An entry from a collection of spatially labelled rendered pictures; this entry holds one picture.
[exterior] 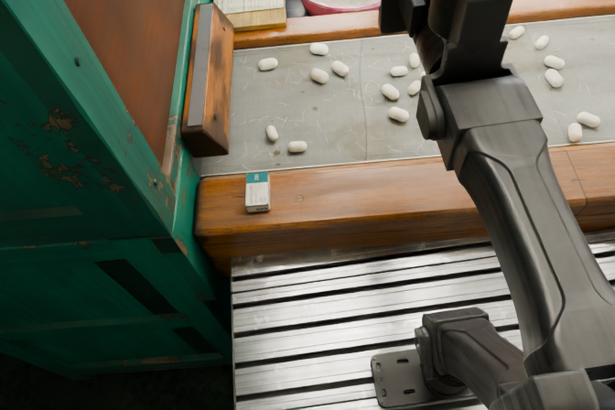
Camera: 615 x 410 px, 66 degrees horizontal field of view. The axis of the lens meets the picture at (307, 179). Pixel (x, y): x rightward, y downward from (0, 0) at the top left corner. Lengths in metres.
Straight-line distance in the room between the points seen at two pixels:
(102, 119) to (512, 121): 0.37
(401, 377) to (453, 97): 0.44
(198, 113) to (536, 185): 0.51
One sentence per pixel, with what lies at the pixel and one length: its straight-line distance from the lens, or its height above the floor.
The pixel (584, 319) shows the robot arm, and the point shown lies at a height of 1.11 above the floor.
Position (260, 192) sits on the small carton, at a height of 0.79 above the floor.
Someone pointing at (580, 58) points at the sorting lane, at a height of 0.74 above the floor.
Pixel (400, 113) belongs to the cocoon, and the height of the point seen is 0.76.
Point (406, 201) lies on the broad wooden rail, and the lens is 0.74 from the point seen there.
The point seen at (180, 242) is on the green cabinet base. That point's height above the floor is 0.80.
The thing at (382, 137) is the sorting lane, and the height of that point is 0.74.
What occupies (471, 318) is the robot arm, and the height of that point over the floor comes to 0.83.
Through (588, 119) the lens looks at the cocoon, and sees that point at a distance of 0.92.
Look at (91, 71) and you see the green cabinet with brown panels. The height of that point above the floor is 1.10.
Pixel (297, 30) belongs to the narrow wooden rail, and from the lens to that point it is 0.99.
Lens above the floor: 1.40
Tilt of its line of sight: 57 degrees down
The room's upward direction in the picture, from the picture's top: 8 degrees counter-clockwise
